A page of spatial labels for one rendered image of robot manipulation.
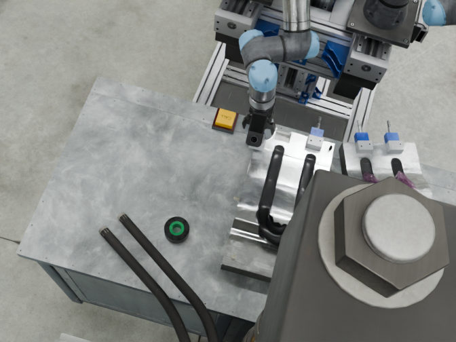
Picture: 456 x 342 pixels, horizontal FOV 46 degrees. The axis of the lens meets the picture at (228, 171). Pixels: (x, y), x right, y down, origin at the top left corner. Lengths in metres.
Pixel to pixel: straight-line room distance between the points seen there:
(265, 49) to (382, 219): 1.10
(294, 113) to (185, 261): 1.21
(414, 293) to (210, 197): 1.35
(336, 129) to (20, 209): 1.58
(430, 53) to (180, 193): 2.07
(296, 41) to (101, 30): 1.86
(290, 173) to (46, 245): 0.81
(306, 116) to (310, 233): 2.22
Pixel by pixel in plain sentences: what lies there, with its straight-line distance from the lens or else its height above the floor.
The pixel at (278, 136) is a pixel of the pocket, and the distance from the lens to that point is 1.84.
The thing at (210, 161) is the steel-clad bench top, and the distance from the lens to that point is 1.84.
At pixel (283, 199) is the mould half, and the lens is 1.69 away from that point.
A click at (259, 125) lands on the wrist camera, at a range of 1.58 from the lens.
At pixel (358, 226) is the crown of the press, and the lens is 0.45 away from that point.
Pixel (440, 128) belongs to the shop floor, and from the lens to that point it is 3.16.
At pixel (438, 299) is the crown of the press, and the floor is 2.00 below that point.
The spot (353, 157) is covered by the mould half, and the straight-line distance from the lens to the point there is 1.88.
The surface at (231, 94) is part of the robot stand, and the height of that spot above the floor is 0.21.
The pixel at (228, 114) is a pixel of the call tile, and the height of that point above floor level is 0.84.
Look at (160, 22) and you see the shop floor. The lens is 3.24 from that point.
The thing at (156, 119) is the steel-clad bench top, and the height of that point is 0.80.
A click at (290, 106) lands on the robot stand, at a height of 0.21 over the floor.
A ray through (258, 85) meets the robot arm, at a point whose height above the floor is 1.27.
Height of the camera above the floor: 2.45
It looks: 64 degrees down
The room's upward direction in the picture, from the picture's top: 10 degrees clockwise
